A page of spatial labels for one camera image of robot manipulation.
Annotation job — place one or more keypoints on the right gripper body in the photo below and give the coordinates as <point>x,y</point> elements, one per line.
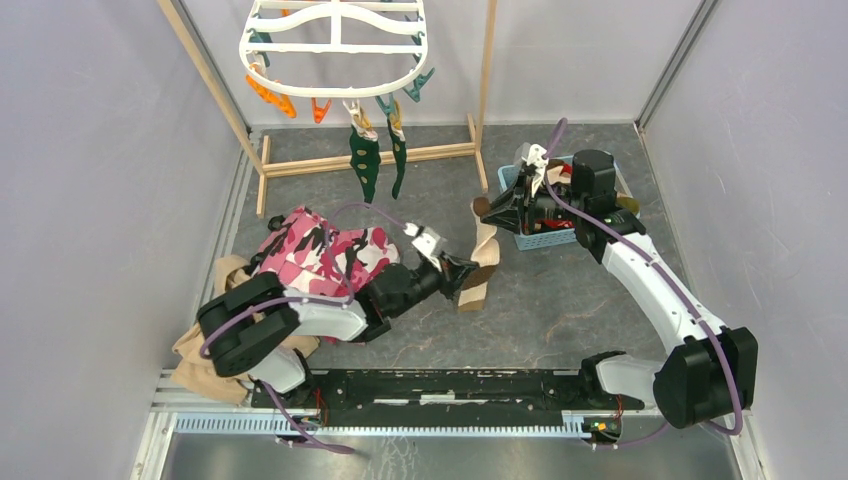
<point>543,206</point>

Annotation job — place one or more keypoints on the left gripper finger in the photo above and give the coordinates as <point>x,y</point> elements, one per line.
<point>467,282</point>
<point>465,265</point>

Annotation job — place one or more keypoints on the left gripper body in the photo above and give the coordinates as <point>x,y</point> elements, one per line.
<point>447,282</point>

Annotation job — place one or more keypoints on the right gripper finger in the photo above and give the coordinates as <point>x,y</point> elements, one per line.
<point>510,222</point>
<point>510,202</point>

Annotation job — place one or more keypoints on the tan brown striped sock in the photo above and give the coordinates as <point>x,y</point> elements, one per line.
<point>486,254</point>

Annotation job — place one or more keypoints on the green sock with yellow cuff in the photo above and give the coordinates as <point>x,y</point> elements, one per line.
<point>365,156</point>

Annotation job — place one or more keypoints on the teal clothespin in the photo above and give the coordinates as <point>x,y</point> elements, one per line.
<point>387,105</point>
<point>414,89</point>

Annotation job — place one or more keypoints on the white clothespin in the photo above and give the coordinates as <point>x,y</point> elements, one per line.
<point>353,108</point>

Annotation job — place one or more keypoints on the orange clothespin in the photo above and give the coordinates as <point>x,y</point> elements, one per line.
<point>284,104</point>
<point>265,94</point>
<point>320,109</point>

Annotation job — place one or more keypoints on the white clip hanger frame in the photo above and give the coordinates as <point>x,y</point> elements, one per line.
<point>348,28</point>

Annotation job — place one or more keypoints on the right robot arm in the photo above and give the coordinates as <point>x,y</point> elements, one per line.
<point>709,371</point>

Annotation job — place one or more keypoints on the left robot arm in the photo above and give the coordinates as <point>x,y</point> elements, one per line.
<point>244,329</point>

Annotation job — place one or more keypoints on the brown tan socks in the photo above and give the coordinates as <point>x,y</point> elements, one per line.
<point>558,173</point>

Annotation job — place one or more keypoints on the wooden hanger stand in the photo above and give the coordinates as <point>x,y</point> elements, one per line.
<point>180,21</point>

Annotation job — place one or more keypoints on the red white patterned sock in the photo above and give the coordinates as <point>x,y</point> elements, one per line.
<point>550,225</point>

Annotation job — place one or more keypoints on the light blue plastic basket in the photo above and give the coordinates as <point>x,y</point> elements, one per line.
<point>550,240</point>

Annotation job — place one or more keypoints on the pink camouflage cloth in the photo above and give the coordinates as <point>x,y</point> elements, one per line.
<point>349,258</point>

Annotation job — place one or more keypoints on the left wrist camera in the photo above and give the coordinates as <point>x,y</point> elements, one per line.
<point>430,245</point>

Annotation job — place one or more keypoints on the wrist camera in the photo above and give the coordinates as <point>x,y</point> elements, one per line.
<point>430,245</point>
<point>533,160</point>

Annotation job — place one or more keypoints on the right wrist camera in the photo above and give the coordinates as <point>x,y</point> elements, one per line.
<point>533,160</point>

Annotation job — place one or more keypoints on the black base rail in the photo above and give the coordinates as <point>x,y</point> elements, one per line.
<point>450,398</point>

